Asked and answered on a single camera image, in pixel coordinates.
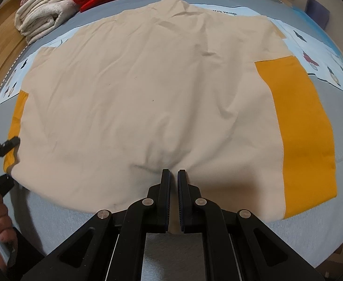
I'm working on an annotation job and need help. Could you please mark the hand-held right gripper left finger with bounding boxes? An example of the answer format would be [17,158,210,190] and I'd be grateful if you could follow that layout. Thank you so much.
[21,169,172,281]

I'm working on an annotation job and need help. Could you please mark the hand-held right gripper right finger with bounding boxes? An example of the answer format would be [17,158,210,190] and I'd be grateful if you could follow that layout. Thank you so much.
[177,169,326,281]

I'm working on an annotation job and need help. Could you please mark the beige and yellow hooded jacket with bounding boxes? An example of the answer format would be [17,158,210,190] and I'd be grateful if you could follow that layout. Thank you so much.
[3,0,339,235]

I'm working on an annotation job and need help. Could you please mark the grey printed bed sheet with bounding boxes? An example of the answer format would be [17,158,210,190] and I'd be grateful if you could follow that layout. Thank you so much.
[0,0,343,270]

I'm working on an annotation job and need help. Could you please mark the folded white fleece blanket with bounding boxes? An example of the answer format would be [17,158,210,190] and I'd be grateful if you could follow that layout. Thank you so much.
[15,0,78,44]

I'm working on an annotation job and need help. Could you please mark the purple box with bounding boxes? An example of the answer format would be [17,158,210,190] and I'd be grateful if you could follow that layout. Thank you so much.
[306,0,331,30]

